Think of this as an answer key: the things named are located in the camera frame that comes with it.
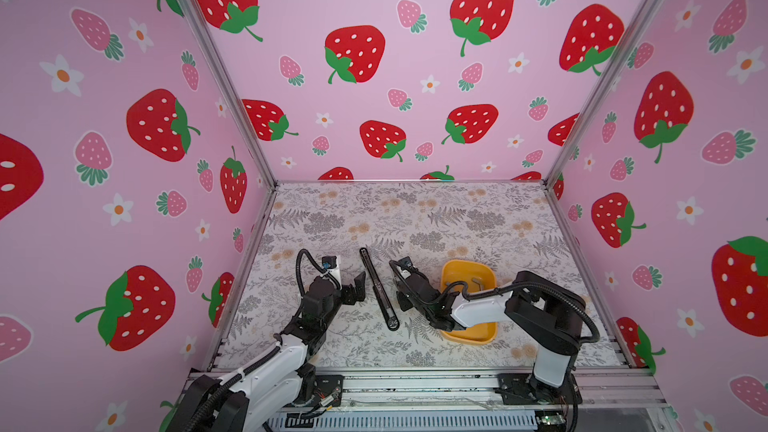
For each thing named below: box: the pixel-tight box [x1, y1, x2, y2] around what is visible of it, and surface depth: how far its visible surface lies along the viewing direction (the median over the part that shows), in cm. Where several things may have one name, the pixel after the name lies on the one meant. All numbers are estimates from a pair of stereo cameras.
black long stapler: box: [360, 247, 400, 331], surface depth 92 cm
